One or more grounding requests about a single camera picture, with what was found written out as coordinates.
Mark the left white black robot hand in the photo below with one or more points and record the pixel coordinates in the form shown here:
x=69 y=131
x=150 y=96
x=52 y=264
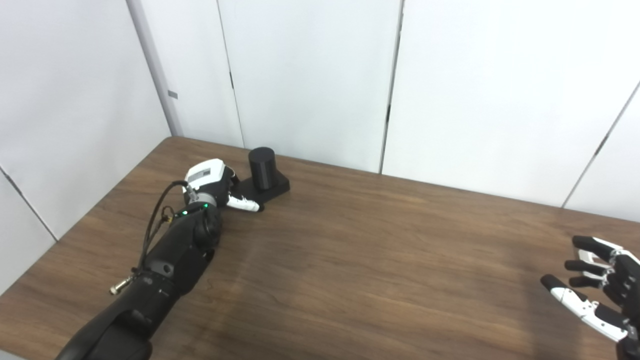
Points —
x=207 y=177

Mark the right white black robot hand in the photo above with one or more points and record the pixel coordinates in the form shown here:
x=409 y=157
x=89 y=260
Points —
x=625 y=280

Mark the black peg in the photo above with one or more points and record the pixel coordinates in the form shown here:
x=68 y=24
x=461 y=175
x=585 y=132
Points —
x=261 y=167

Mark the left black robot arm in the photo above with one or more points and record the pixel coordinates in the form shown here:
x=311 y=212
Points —
x=170 y=265

